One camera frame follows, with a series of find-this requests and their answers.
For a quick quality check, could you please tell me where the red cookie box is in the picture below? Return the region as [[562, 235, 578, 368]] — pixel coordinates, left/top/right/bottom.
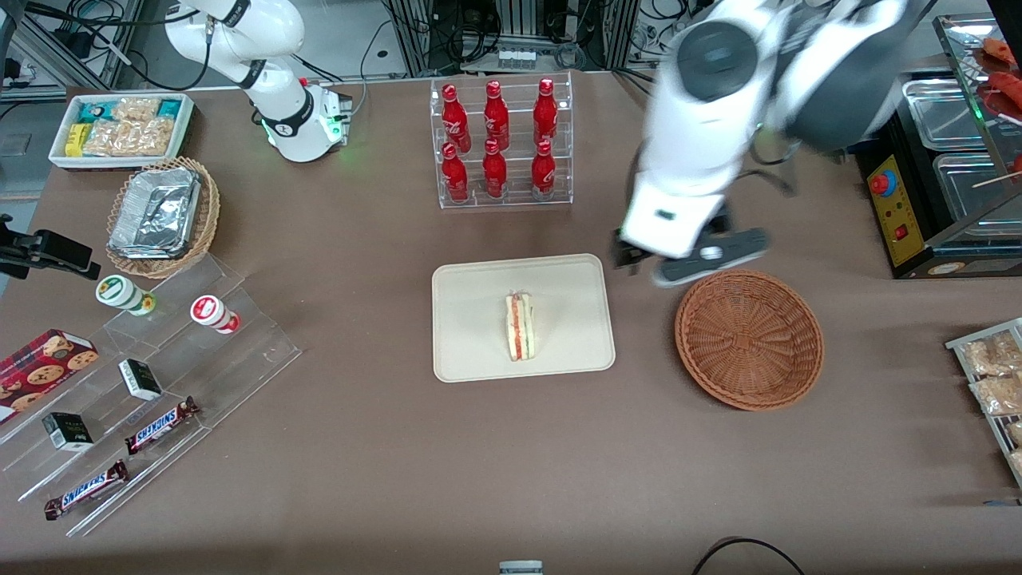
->
[[0, 329, 101, 425]]

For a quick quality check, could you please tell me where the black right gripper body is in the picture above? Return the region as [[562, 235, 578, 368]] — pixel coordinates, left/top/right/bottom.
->
[[0, 214, 102, 281]]

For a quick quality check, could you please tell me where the aluminium equipment rack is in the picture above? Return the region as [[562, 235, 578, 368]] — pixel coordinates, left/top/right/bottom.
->
[[383, 0, 664, 77]]

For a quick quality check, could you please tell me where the steel wire rack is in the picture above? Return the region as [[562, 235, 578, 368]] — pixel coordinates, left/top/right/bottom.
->
[[946, 318, 1022, 490]]

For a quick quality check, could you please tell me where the black food warmer appliance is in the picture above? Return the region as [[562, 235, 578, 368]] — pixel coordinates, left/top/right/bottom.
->
[[856, 12, 1022, 280]]

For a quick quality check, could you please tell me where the steel warmer pan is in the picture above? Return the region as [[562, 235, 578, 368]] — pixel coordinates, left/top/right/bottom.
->
[[933, 151, 1022, 234], [902, 77, 996, 153]]

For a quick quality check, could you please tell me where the snickers bar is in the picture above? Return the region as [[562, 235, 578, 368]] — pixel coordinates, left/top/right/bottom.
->
[[125, 397, 200, 456], [44, 460, 129, 521]]

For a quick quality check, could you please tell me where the small rice cracker pack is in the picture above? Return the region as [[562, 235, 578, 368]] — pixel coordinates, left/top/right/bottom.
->
[[112, 97, 161, 123]]

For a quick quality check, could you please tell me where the clear acrylic bottle rack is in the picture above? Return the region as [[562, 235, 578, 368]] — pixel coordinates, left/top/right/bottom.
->
[[430, 71, 574, 210]]

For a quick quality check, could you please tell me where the light wicker basket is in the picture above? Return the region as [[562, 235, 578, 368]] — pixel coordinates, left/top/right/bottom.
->
[[105, 157, 221, 280]]

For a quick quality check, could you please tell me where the beige plastic tray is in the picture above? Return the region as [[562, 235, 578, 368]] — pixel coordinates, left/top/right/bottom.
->
[[432, 254, 616, 383]]

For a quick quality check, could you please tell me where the black cable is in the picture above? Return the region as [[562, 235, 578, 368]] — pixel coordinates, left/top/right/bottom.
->
[[691, 537, 807, 575]]

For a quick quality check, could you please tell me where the small black white box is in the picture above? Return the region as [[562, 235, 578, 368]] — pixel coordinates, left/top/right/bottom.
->
[[42, 412, 94, 453], [118, 359, 164, 402]]

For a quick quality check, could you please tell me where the triangle sandwich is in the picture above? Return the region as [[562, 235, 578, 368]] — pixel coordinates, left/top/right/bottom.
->
[[505, 292, 538, 363]]

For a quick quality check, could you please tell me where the clear acrylic stepped display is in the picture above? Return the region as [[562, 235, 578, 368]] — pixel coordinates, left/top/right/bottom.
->
[[0, 254, 303, 537]]

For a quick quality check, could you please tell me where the red lid cup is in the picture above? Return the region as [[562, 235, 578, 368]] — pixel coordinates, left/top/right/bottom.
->
[[190, 295, 241, 335]]

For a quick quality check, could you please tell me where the large rice cracker pack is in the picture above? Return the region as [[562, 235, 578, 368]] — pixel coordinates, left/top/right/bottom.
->
[[81, 118, 177, 158]]

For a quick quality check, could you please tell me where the green lid cup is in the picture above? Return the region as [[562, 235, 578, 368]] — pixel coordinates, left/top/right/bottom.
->
[[95, 275, 156, 317]]

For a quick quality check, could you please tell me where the red cola bottle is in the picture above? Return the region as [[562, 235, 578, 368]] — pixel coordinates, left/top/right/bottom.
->
[[533, 77, 559, 149], [442, 142, 469, 204], [482, 139, 508, 200], [441, 83, 472, 153], [482, 80, 510, 151], [531, 140, 557, 201]]

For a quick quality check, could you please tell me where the brown wicker basket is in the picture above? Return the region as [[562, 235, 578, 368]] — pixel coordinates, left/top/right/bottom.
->
[[675, 270, 825, 412]]

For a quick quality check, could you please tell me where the clear cracker packet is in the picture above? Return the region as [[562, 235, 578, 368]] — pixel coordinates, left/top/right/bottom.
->
[[969, 374, 1022, 417], [961, 331, 1022, 379]]

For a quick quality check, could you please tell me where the stack of foil trays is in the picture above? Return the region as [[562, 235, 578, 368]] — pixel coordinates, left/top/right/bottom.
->
[[108, 167, 202, 261]]

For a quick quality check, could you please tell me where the white snack bin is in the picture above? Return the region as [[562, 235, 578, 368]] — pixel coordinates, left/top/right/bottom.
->
[[48, 93, 196, 171]]

